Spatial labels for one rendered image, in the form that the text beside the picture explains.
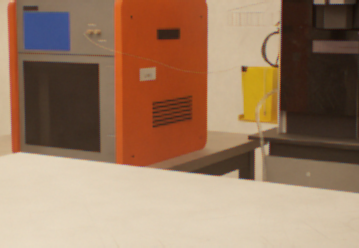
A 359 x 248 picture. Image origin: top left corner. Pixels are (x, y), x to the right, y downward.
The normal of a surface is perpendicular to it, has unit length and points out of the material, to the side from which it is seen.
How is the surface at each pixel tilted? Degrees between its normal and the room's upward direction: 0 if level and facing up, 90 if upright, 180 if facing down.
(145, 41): 90
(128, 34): 90
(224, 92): 90
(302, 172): 90
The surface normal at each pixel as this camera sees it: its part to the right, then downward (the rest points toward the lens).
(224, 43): -0.51, 0.12
